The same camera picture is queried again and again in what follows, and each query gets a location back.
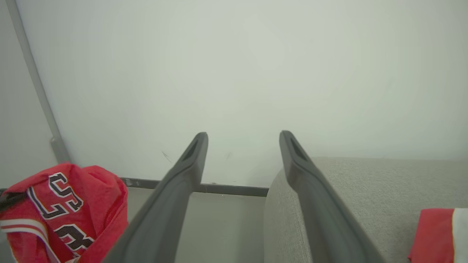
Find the grey wall pipe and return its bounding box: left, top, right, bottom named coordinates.
left=5, top=0, right=71, bottom=164

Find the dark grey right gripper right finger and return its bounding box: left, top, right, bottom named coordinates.
left=279, top=130, right=388, bottom=263

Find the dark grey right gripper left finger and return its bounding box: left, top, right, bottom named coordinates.
left=102, top=132, right=209, bottom=263

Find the grey fabric sofa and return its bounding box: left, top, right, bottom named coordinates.
left=263, top=157, right=468, bottom=263

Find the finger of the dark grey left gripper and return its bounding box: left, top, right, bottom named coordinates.
left=0, top=192, right=28, bottom=211

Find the red basketball jersey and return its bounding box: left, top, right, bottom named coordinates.
left=0, top=163, right=468, bottom=263

